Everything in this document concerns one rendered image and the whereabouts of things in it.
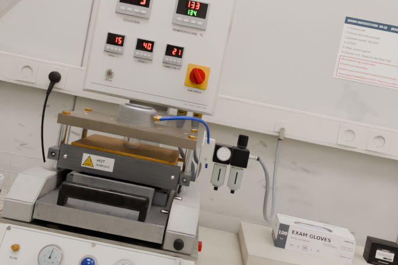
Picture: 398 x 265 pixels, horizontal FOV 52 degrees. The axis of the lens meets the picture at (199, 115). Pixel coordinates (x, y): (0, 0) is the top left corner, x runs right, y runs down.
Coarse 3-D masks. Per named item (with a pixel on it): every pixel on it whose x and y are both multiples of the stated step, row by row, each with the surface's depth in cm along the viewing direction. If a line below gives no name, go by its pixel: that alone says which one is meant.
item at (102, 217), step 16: (80, 176) 74; (128, 192) 74; (144, 192) 74; (48, 208) 67; (64, 208) 67; (80, 208) 68; (96, 208) 70; (112, 208) 71; (160, 208) 77; (80, 224) 67; (96, 224) 67; (112, 224) 67; (128, 224) 67; (144, 224) 67; (160, 224) 68; (144, 240) 70; (160, 240) 67
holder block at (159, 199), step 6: (72, 174) 79; (90, 174) 85; (96, 174) 85; (72, 180) 78; (120, 180) 85; (150, 186) 85; (156, 192) 78; (162, 192) 79; (168, 192) 80; (156, 198) 78; (162, 198) 78; (156, 204) 79; (162, 204) 78
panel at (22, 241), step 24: (0, 240) 66; (24, 240) 66; (48, 240) 67; (72, 240) 67; (0, 264) 65; (24, 264) 65; (72, 264) 66; (96, 264) 65; (144, 264) 66; (168, 264) 67
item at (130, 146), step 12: (72, 144) 78; (84, 144) 78; (96, 144) 80; (108, 144) 83; (120, 144) 86; (132, 144) 85; (144, 144) 93; (132, 156) 78; (144, 156) 78; (156, 156) 81; (168, 156) 84
